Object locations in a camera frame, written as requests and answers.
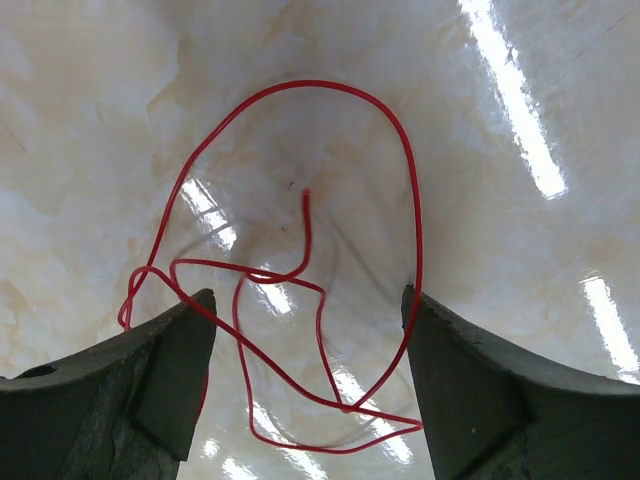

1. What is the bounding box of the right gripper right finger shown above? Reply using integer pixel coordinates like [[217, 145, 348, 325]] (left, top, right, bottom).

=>
[[401, 285, 639, 479]]

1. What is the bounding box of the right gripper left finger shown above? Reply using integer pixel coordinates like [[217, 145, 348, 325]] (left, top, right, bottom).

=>
[[1, 303, 216, 479]]

